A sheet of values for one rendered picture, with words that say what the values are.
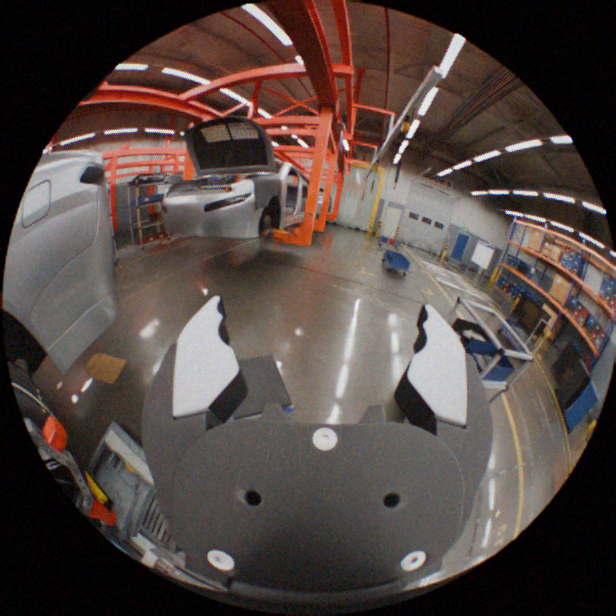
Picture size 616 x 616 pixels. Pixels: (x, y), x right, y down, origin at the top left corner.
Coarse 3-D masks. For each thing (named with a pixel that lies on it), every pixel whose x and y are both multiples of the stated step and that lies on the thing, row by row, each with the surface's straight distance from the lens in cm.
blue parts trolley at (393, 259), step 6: (390, 234) 549; (402, 234) 557; (390, 252) 522; (396, 252) 556; (384, 258) 529; (390, 258) 487; (396, 258) 470; (402, 258) 503; (390, 264) 474; (396, 264) 475; (402, 264) 479; (408, 264) 483; (408, 270) 485
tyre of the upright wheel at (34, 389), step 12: (12, 372) 97; (24, 372) 103; (12, 384) 90; (24, 384) 95; (36, 384) 105; (24, 396) 87; (36, 396) 95; (24, 408) 86; (36, 408) 87; (48, 408) 98; (36, 420) 88; (60, 420) 107; (72, 444) 98; (72, 456) 100; (84, 468) 108; (84, 480) 112
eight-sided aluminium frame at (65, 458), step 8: (32, 424) 84; (32, 432) 80; (40, 432) 86; (40, 440) 82; (48, 448) 84; (56, 456) 87; (64, 456) 88; (64, 464) 90; (72, 464) 91; (72, 472) 96; (80, 480) 99; (80, 488) 108; (80, 496) 112; (88, 496) 106; (80, 504) 115; (88, 504) 110; (88, 512) 114
